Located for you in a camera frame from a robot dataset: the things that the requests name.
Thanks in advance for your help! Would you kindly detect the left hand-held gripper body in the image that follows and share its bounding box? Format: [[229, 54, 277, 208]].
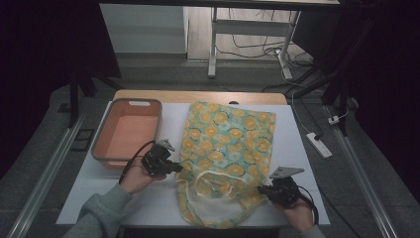
[[141, 138, 176, 179]]

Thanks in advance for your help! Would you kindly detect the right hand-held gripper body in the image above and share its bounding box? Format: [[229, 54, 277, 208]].
[[267, 166, 306, 209]]

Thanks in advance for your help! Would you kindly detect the person's left hand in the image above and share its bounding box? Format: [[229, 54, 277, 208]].
[[120, 161, 167, 196]]

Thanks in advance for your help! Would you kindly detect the person's right hand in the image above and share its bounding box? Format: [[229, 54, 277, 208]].
[[273, 196, 315, 234]]

